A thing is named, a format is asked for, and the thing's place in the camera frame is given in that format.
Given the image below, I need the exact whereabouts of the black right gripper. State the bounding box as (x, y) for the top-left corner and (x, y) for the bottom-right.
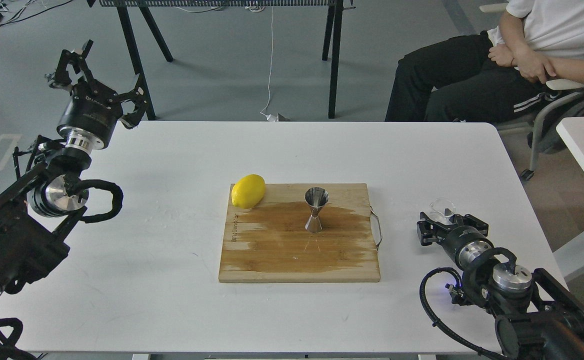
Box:
(417, 211), (494, 270)

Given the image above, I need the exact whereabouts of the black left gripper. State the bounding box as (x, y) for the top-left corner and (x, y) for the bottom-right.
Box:
(45, 40), (150, 151)

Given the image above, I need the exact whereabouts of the clear plastic measuring cup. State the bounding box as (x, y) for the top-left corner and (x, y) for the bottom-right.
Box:
(428, 197), (457, 225)

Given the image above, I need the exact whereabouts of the steel double jigger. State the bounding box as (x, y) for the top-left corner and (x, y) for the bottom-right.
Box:
(305, 187), (329, 234)

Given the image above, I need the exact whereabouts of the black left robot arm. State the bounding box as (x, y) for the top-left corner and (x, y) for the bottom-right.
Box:
(0, 40), (150, 360)

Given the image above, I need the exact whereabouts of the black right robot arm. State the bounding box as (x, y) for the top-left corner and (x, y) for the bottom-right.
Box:
(417, 212), (584, 360)

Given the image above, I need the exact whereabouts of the seated person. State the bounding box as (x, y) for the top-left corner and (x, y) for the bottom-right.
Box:
(385, 0), (584, 124)

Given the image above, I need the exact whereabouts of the yellow lemon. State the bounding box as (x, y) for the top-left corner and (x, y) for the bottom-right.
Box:
(230, 174), (266, 209)

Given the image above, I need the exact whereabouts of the wooden cutting board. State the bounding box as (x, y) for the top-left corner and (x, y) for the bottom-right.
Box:
(218, 183), (381, 283)

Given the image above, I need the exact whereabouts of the white cable on floor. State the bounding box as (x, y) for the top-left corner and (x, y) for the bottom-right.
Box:
(259, 6), (289, 122)

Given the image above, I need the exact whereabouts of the black metal table frame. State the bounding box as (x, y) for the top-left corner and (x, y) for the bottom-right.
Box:
(98, 0), (348, 119)

